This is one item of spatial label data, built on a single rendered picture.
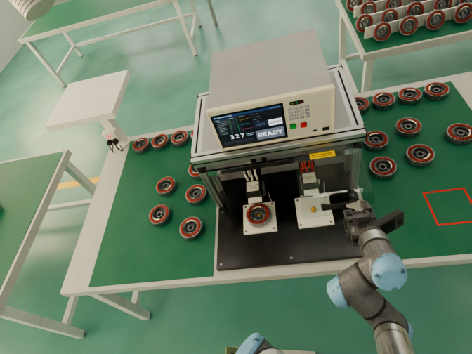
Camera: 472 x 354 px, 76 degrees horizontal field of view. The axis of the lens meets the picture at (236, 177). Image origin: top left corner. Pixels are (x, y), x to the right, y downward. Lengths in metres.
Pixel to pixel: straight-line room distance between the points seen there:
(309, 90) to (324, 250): 0.64
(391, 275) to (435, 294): 1.36
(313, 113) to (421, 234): 0.65
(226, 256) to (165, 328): 1.00
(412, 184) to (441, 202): 0.13
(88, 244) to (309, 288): 1.31
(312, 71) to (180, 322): 1.71
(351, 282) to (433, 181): 0.84
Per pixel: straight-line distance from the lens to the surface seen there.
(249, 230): 1.36
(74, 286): 1.70
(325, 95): 1.07
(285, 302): 2.05
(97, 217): 1.84
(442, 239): 1.42
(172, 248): 1.49
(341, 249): 1.31
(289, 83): 1.10
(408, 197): 1.49
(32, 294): 2.98
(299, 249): 1.31
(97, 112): 1.61
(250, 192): 1.30
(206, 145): 1.26
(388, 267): 0.77
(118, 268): 1.59
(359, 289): 0.82
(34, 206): 2.20
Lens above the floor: 1.97
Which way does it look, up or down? 51 degrees down
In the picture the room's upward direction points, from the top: 22 degrees counter-clockwise
